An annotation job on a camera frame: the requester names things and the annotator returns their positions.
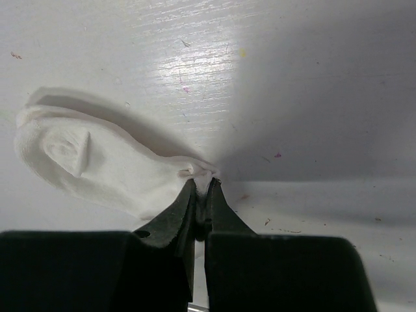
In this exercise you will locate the white sock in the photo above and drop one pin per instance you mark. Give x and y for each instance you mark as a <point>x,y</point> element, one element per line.
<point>96,160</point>

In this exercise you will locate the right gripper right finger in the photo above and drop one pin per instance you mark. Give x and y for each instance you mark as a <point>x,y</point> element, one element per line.
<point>246,271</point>

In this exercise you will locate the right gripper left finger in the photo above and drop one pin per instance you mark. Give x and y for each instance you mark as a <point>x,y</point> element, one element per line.
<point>148,269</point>

